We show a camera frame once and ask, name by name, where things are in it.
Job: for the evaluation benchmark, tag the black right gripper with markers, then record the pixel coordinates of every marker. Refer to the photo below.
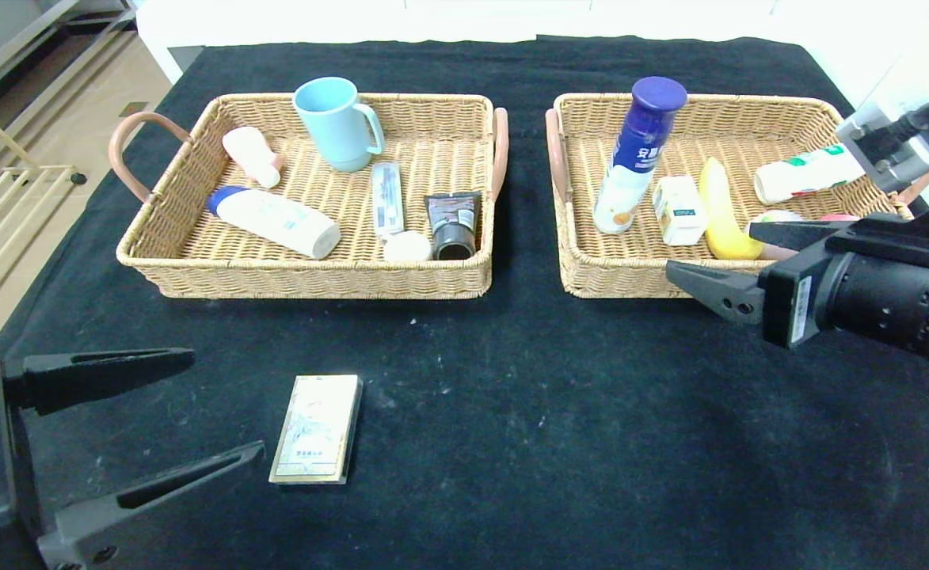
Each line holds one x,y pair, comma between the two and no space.
793,302

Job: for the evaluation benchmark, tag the pale pink egg-shaped ball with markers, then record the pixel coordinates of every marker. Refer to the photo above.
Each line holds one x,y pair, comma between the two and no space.
777,215

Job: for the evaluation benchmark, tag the yellow banana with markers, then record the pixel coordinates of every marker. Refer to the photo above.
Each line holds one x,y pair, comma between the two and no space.
721,214

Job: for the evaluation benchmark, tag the small white drink carton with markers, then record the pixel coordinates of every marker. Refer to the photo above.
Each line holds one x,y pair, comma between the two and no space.
679,210

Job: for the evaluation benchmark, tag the white bottle dark blue cap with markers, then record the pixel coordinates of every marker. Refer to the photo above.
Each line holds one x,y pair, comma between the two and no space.
642,134

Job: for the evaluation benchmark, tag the gold playing card box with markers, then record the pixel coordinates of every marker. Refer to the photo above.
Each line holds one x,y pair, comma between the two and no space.
317,427

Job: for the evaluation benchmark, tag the black face wash tube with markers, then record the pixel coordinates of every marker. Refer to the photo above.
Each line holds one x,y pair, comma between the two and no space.
452,222

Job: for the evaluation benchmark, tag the small beige cup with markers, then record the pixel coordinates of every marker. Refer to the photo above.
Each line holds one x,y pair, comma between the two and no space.
407,247

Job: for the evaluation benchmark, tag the grey toothbrush travel case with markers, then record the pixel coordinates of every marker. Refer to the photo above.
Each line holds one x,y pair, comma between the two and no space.
387,198

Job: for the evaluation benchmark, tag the red peach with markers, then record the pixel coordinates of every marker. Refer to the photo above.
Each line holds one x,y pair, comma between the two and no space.
838,216

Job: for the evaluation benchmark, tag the white drink bottle green label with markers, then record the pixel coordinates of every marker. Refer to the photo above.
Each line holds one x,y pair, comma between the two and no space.
805,174

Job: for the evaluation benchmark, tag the beige metal rack with wheels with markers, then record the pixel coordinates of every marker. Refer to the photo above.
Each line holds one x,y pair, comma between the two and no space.
5,229

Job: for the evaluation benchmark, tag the white lotion bottle blue cap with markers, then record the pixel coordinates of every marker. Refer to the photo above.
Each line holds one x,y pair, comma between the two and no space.
280,222

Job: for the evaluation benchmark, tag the small pink bottle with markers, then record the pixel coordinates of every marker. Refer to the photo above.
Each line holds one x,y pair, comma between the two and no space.
248,152

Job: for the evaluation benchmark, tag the black table cloth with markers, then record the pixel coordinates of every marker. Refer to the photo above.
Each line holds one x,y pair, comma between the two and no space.
432,356

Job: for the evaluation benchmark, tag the light blue mug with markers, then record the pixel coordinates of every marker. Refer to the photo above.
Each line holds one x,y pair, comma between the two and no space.
337,130

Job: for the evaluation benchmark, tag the grey metal shelf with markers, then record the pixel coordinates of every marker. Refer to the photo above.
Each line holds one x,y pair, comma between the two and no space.
5,32

